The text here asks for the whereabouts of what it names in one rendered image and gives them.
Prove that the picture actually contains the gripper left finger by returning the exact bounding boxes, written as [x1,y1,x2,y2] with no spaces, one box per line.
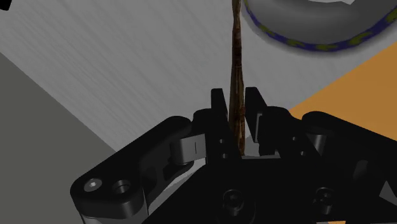
[69,88,242,224]

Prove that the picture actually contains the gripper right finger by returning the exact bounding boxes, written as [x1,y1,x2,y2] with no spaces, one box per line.
[244,87,397,218]

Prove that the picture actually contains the brown wooden stick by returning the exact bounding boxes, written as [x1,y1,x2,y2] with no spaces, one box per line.
[228,0,246,157]

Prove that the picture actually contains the white bowl with blue rim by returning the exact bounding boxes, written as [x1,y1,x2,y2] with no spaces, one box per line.
[241,0,397,53]

